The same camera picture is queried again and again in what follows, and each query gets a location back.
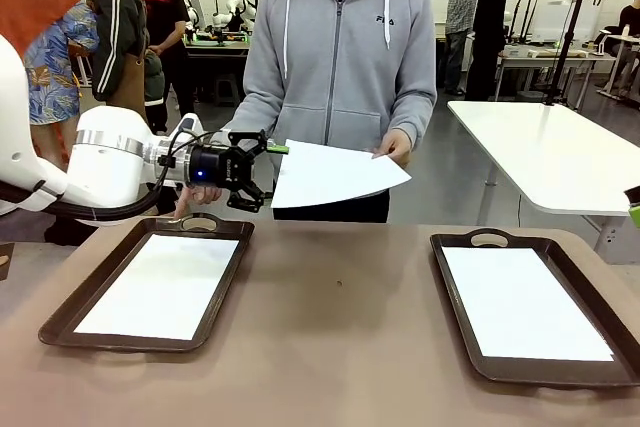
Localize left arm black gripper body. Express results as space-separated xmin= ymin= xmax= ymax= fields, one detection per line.
xmin=188 ymin=144 xmax=239 ymax=191

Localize white A4 papers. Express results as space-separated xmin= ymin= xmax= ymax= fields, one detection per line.
xmin=270 ymin=139 xmax=413 ymax=210

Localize white A4 paper sheet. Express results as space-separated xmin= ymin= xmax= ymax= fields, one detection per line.
xmin=73 ymin=232 xmax=241 ymax=342
xmin=440 ymin=246 xmax=615 ymax=363

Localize person's left forearm grey sleeve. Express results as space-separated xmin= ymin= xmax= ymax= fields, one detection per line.
xmin=392 ymin=71 xmax=437 ymax=141

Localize person's right forearm grey sleeve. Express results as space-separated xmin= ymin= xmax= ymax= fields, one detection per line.
xmin=219 ymin=86 xmax=281 ymax=148

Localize person's right hand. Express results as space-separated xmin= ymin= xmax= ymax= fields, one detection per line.
xmin=173 ymin=185 xmax=224 ymax=221

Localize person's left hand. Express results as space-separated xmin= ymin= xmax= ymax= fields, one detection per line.
xmin=370 ymin=129 xmax=414 ymax=167

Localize grey stool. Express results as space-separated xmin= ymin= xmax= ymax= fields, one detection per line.
xmin=214 ymin=74 xmax=240 ymax=107

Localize dark background workbench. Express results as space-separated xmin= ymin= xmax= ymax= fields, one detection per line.
xmin=184 ymin=31 xmax=251 ymax=103

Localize person in dark puffer jacket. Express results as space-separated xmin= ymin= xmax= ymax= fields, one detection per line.
xmin=143 ymin=51 xmax=169 ymax=136

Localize white side table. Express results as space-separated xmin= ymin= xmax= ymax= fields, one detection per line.
xmin=446 ymin=99 xmax=640 ymax=264

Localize person in grey hoodie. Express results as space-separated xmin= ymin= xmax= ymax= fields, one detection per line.
xmin=219 ymin=0 xmax=439 ymax=223

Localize man in black red-print t-shirt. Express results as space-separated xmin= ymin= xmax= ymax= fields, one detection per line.
xmin=141 ymin=0 xmax=197 ymax=121

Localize black bag on floor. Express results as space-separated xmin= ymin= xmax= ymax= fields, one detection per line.
xmin=43 ymin=227 xmax=96 ymax=247

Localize person in green striped jacket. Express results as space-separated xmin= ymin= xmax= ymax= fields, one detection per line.
xmin=87 ymin=0 xmax=169 ymax=136

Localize black tripod stand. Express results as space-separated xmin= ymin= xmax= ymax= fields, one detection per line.
xmin=543 ymin=0 xmax=603 ymax=107

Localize light background workbench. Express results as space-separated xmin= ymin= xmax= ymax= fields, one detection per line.
xmin=494 ymin=41 xmax=619 ymax=101

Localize seated person in black top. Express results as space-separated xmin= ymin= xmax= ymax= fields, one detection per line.
xmin=604 ymin=0 xmax=640 ymax=48

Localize brown matte plastic tray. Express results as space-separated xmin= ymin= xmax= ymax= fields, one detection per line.
xmin=429 ymin=228 xmax=640 ymax=389

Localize brown wooden object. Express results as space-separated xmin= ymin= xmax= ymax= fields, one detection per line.
xmin=0 ymin=242 xmax=15 ymax=282

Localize brown tray with glossy reflection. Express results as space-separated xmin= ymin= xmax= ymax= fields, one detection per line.
xmin=38 ymin=211 xmax=256 ymax=354

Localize standing person in black clothes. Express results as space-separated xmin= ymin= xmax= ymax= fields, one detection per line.
xmin=466 ymin=0 xmax=526 ymax=102

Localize man in plaid shirt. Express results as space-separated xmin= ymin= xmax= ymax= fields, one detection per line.
xmin=443 ymin=0 xmax=490 ymax=97

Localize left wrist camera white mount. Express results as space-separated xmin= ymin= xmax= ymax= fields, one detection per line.
xmin=176 ymin=113 xmax=202 ymax=149

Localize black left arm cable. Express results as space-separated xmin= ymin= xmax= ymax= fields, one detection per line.
xmin=0 ymin=129 xmax=229 ymax=222

